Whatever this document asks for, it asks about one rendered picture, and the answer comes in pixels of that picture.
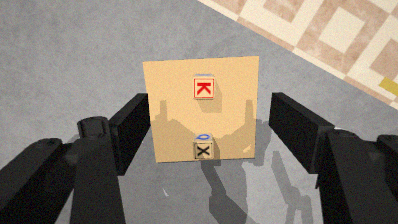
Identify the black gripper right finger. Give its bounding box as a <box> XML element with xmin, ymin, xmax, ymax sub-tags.
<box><xmin>268</xmin><ymin>92</ymin><xmax>398</xmax><ymax>224</ymax></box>

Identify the cream block with black x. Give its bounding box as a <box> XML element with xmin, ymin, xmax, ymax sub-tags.
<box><xmin>193</xmin><ymin>133</ymin><xmax>214</xmax><ymax>159</ymax></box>

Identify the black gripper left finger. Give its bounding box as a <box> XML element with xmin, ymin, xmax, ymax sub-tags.
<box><xmin>0</xmin><ymin>93</ymin><xmax>151</xmax><ymax>224</ymax></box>

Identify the orange mat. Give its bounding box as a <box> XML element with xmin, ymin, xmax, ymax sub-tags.
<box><xmin>143</xmin><ymin>56</ymin><xmax>259</xmax><ymax>162</ymax></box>

